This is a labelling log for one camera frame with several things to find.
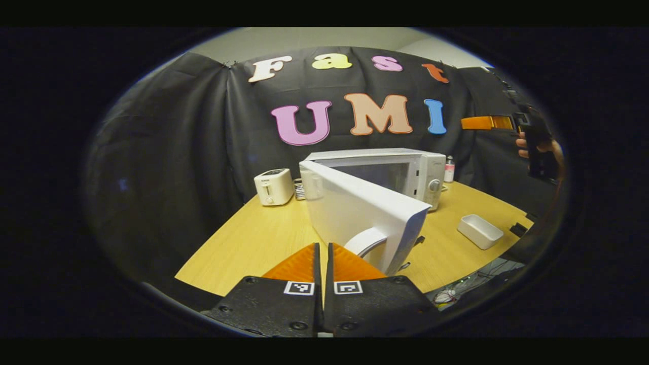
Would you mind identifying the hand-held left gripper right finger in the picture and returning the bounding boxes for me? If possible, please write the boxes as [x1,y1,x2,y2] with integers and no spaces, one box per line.
[324,242,442,338]

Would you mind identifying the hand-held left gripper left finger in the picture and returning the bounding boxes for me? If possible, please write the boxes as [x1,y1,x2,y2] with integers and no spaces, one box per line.
[203,242,323,338]

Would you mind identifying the white microwave oven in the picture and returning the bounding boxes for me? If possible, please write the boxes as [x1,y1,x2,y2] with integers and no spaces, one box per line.
[299,148,447,277]

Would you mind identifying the white rectangular tray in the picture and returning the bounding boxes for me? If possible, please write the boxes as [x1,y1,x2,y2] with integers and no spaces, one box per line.
[457,214,504,250]

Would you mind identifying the white toaster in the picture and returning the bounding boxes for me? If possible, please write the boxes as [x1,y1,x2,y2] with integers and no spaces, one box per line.
[254,168,295,206]

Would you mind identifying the black backdrop cloth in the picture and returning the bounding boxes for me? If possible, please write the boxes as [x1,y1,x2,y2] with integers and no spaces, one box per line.
[86,47,563,284]

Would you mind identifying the tangle of cables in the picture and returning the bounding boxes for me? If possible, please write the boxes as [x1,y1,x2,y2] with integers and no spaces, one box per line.
[426,259,510,305]

